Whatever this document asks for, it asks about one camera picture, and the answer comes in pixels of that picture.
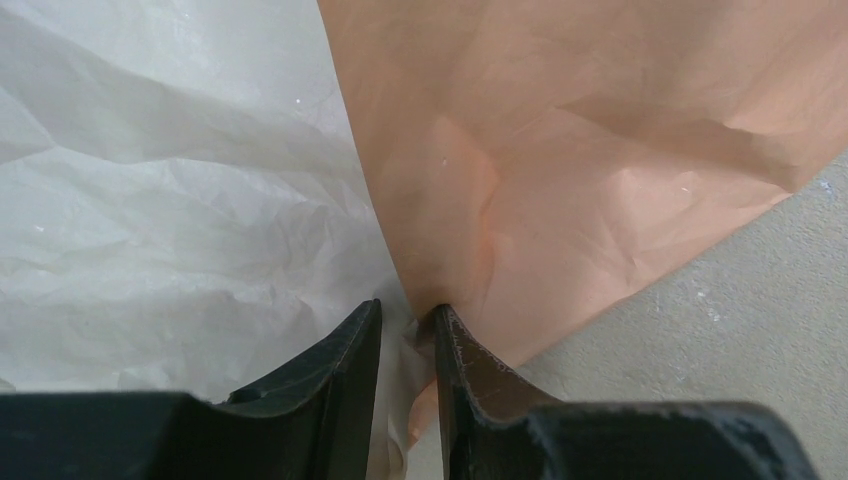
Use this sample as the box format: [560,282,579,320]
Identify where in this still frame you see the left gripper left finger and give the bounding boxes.
[1,300,382,479]

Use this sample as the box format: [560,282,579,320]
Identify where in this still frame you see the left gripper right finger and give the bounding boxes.
[433,305,817,479]

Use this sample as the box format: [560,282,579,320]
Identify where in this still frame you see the orange beige wrapping paper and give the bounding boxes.
[0,0,848,480]

